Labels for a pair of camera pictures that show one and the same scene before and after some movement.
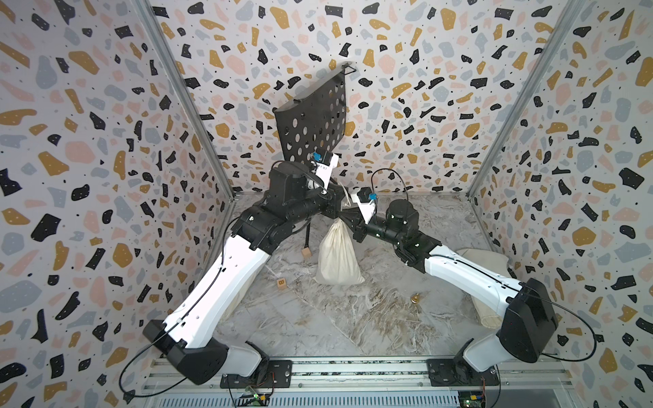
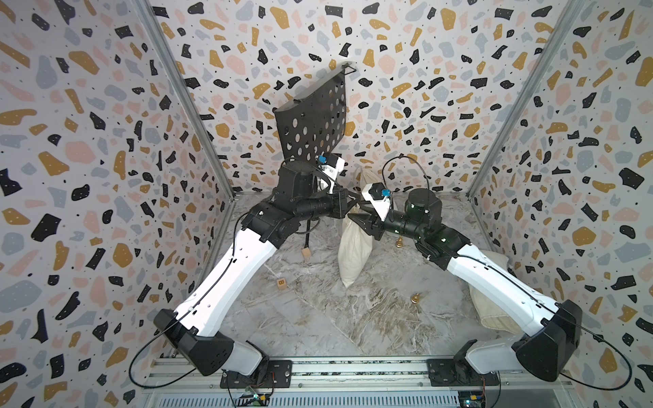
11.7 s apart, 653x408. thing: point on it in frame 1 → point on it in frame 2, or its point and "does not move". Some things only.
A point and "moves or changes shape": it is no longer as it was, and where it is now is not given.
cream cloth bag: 496,263 does not move
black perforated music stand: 313,122 does not move
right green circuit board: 470,399 does not move
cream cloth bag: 340,262 moves or changes shape
